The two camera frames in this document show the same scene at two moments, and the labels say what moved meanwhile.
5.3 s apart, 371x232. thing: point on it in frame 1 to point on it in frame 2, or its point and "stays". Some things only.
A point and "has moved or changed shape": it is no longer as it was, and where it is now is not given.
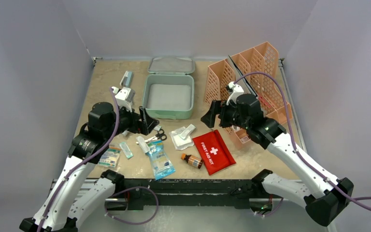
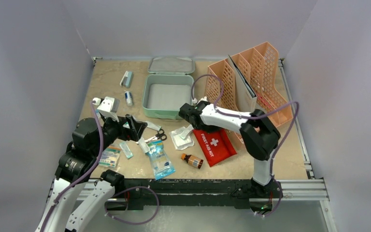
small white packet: [143, 144] stays
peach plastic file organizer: [260, 66] stays
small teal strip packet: [126, 150] stays
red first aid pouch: [214, 152] has moved or changed shape
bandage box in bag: [109, 158] stays
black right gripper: [221, 111] to [187, 111]
